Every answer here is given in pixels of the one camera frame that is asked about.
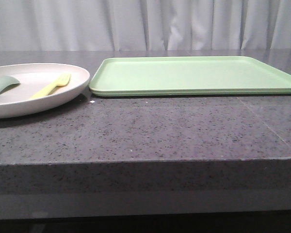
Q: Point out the white pleated curtain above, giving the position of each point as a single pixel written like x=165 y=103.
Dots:
x=121 y=25

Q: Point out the light green serving tray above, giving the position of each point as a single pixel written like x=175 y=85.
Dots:
x=193 y=75

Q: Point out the yellow plastic fork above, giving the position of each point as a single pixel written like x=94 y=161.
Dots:
x=61 y=81

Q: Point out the white round plate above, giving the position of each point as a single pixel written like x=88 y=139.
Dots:
x=33 y=77

